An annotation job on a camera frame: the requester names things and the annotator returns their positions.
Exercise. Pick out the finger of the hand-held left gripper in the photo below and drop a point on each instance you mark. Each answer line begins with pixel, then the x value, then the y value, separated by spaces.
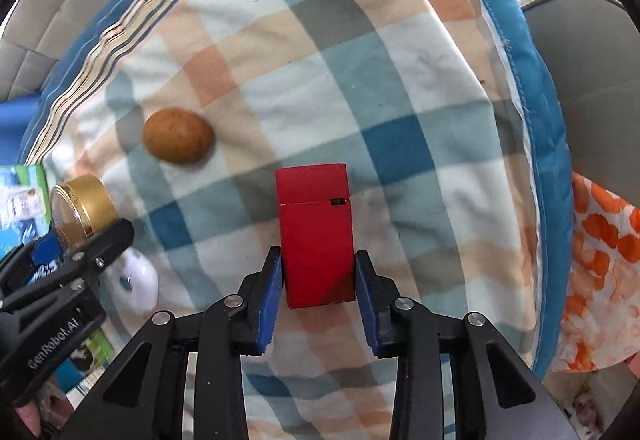
pixel 102 245
pixel 44 251

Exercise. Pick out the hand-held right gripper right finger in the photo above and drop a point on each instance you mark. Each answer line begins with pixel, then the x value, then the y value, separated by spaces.
pixel 367 305

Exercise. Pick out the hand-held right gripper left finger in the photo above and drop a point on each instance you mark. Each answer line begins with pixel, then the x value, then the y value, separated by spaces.
pixel 266 300

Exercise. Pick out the gold lidded round jar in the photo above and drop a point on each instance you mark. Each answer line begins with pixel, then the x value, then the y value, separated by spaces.
pixel 82 207

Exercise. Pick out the red rectangular box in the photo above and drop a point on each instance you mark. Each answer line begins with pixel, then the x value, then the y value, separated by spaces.
pixel 315 240

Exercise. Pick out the white plastic bottle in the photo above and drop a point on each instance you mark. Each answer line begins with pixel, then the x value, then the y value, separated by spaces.
pixel 135 282

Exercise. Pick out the green blue printed carton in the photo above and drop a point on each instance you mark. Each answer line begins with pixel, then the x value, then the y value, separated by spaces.
pixel 22 200

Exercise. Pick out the brown round fruit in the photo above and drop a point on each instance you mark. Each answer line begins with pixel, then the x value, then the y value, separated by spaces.
pixel 178 135

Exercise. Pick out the orange white patterned cloth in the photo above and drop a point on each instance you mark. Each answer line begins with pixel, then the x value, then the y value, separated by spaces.
pixel 600 270

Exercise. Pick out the checked blanket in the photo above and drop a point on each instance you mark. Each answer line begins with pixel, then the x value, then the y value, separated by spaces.
pixel 350 70

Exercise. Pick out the grey sofa backrest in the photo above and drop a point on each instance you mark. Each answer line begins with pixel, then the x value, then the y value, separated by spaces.
pixel 60 5

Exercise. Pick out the blue striped quilt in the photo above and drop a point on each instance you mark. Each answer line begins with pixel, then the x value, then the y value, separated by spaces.
pixel 542 130

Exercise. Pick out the grey cushion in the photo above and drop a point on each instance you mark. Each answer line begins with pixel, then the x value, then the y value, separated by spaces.
pixel 590 70

